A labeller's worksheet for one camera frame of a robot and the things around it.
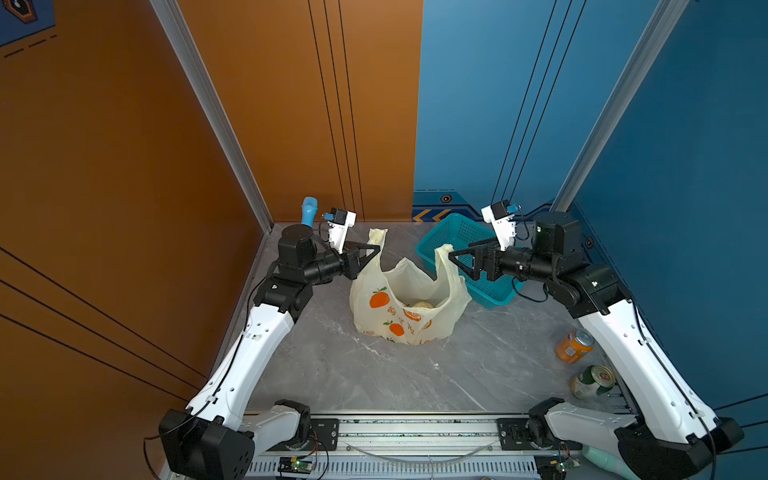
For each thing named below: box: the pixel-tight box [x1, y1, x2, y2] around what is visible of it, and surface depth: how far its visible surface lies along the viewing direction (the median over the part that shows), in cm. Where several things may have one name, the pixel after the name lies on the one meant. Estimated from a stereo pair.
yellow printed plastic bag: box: [350, 228, 472, 345], surface depth 77 cm
